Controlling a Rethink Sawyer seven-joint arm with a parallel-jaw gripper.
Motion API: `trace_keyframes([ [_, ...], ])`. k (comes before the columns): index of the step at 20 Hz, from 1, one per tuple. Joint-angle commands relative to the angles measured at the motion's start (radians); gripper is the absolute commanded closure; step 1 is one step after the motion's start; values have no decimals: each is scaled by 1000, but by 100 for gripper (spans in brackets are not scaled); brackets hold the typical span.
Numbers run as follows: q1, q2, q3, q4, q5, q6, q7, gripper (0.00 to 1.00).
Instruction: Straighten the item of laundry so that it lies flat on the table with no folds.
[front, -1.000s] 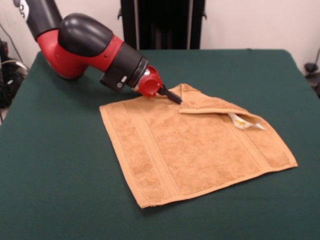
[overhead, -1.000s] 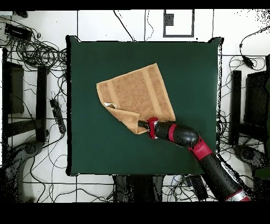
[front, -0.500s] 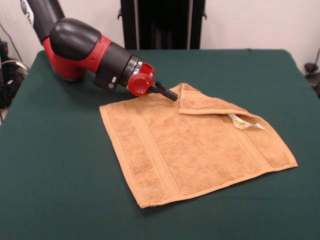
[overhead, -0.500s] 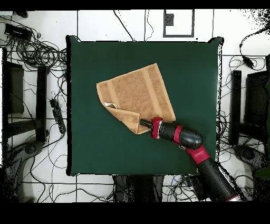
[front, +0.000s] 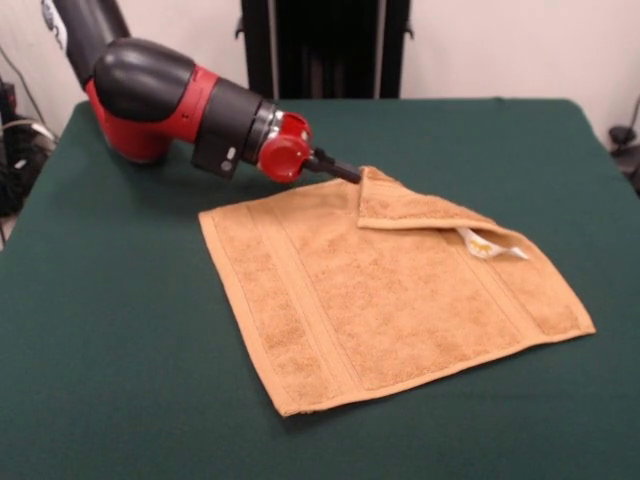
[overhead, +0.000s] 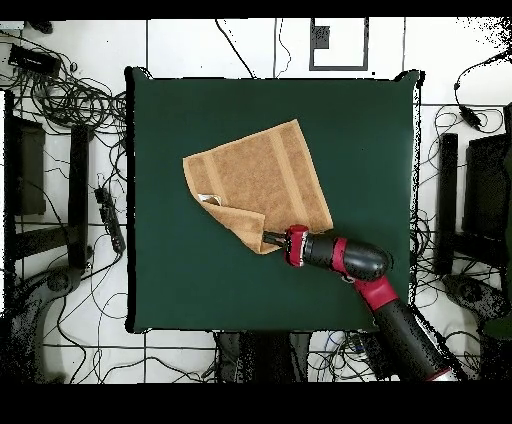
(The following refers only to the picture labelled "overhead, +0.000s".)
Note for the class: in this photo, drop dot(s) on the orange terry towel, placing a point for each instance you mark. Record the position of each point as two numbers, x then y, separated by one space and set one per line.
256 172

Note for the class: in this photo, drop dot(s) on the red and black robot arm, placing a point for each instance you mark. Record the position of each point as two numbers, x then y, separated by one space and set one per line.
360 260

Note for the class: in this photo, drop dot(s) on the dark green table cloth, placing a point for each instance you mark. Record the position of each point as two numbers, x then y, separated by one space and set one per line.
180 280

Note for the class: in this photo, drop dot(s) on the black power strip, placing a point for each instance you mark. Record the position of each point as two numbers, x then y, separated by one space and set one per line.
110 220
370 356

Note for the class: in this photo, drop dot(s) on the black inline power adapter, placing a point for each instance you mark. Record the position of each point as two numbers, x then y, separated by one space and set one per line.
470 117

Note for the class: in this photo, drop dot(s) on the black rectangular box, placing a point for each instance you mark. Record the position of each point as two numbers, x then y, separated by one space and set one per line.
34 60

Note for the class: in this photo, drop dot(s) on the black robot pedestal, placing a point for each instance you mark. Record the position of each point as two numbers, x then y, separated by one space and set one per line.
264 356

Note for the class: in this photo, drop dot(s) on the black frame stand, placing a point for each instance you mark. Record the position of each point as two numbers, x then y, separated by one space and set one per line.
78 180
447 200

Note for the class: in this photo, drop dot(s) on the grey square floor frame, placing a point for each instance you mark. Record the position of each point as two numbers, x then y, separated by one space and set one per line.
339 68

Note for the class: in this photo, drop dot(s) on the dark grey pedestal leg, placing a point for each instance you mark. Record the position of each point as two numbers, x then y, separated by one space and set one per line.
60 282
472 292

